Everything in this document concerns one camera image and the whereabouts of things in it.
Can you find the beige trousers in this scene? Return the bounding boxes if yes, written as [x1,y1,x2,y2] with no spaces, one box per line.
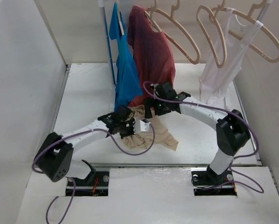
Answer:
[122,105,179,151]

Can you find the empty wooden hanger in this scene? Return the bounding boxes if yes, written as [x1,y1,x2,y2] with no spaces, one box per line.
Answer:
[196,0,227,69]
[146,0,201,65]

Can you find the wooden hanger under blue shirt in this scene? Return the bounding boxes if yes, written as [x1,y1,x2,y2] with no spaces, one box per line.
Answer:
[116,0,125,36]

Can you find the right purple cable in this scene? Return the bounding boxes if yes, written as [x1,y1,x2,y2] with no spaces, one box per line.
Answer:
[142,81,264,194]

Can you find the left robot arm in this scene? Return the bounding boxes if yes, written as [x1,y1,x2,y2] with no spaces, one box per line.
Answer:
[32,105,135,185]

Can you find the blue t-shirt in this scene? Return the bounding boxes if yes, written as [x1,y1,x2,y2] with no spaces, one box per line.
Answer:
[109,2,143,111]

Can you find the wooden hanger under tank top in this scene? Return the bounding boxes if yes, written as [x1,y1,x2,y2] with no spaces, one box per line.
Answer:
[210,0,279,63]

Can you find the white tank top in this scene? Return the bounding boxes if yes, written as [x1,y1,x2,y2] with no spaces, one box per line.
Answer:
[199,7,264,110]

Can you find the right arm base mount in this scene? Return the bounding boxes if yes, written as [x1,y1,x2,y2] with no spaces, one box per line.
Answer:
[191,170,237,196]

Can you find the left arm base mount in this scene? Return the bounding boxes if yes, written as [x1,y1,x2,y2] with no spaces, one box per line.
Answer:
[74,170,110,197]

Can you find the wooden hanger under red shirt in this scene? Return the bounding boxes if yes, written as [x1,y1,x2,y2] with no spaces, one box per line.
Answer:
[144,10,163,32]

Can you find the empty wooden hanger right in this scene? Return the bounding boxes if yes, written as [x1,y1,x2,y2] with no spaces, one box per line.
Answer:
[196,0,227,69]

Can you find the white clothes rack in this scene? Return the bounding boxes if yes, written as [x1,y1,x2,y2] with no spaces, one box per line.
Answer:
[98,0,274,110]

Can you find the empty wooden hanger left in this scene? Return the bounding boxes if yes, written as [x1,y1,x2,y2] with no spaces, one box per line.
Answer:
[146,0,201,65]

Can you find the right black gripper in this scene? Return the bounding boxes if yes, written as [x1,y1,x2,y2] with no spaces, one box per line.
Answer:
[143,95,171,119]

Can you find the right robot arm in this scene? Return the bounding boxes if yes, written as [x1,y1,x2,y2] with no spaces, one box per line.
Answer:
[143,81,251,184]

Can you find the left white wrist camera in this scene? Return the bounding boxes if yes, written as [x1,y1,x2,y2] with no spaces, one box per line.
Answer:
[133,120,150,134]

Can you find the red t-shirt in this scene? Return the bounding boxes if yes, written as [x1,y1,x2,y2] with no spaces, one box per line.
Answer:
[126,5,176,107]

